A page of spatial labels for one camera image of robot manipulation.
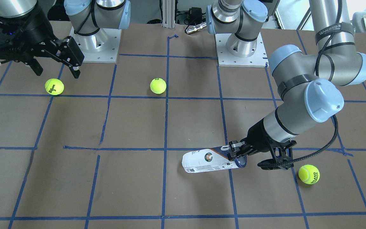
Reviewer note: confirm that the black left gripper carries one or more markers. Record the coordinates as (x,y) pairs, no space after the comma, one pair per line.
(258,140)

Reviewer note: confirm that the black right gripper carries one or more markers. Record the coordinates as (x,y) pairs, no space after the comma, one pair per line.
(34,35)

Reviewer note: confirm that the white blue tennis ball can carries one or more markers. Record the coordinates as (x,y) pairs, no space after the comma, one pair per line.
(211,159)

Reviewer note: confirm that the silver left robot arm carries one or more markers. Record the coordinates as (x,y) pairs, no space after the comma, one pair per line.
(307,85)

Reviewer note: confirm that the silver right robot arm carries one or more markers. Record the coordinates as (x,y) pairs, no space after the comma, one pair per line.
(87,16)

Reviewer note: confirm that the yellow Wilson 3 tennis ball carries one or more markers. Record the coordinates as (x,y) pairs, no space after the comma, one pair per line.
(54,86)

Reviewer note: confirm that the yellow Roland Garros tennis ball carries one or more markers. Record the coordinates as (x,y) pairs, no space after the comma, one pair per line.
(309,174)

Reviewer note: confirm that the yellow centre tennis ball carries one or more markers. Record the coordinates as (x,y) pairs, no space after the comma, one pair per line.
(158,86)

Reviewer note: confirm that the silver metal connector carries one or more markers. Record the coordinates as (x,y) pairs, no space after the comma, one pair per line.
(195,28)

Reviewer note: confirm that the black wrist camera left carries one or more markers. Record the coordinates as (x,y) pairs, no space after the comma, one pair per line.
(281,153)

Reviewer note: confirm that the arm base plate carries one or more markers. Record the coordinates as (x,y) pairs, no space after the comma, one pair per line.
(101,47)
(233,52)

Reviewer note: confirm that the aluminium frame post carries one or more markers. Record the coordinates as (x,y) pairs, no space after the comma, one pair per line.
(168,13)

